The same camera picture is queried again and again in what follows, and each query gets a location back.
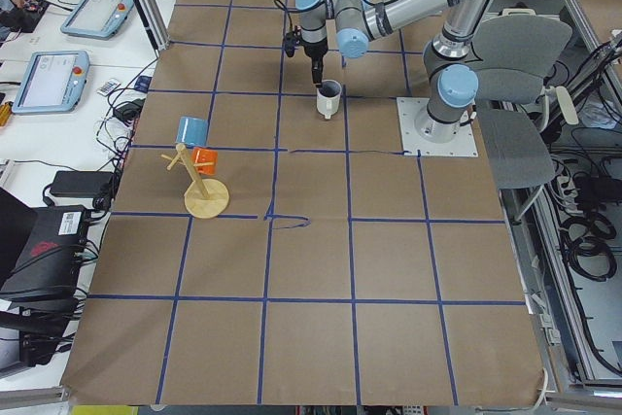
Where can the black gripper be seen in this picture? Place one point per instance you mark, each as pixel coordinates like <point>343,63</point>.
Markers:
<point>314,50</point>

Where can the white grey mug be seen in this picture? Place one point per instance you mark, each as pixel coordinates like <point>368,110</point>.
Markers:
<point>328,98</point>

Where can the blue mug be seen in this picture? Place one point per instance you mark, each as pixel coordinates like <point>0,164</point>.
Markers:
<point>192,131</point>

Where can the orange mug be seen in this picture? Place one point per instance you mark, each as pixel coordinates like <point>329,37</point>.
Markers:
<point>204,160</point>

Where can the wooden mug tree stand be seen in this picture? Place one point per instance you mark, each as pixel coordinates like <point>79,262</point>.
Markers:
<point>206,197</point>

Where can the grey office chair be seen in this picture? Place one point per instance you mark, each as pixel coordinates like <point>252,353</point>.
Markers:
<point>515,50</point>

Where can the small remote control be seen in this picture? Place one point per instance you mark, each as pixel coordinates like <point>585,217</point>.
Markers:
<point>108,87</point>

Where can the upper teach pendant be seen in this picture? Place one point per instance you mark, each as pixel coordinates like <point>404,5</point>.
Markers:
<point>98,19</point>

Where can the teach pendant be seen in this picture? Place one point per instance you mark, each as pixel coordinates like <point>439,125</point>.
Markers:
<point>52,83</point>
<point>98,19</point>

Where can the lower teach pendant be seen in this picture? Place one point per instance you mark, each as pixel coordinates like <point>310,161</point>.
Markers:
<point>52,83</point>

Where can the black power adapter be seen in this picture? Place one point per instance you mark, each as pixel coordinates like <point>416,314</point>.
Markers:
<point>80,184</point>

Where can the black computer case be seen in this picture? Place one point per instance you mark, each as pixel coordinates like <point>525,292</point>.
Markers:
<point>39,267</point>

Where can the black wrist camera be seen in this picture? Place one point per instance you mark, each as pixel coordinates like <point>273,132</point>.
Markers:
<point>290,42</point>

